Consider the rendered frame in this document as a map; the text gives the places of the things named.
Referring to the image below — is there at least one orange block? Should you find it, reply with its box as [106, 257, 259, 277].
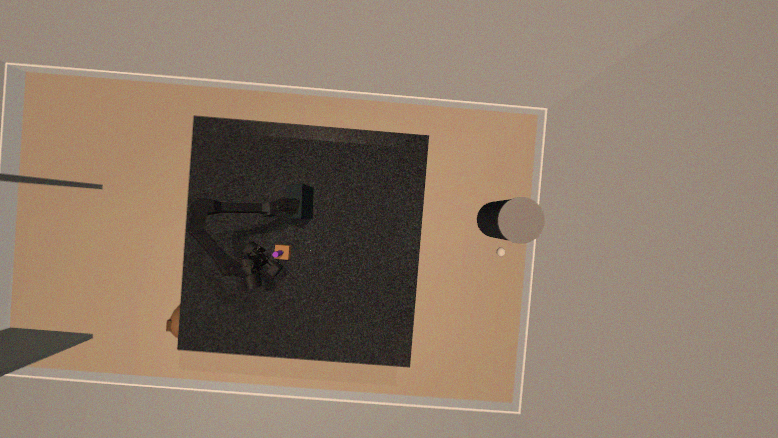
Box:
[274, 244, 292, 260]

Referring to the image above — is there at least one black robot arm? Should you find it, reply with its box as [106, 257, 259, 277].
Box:
[188, 197, 300, 291]

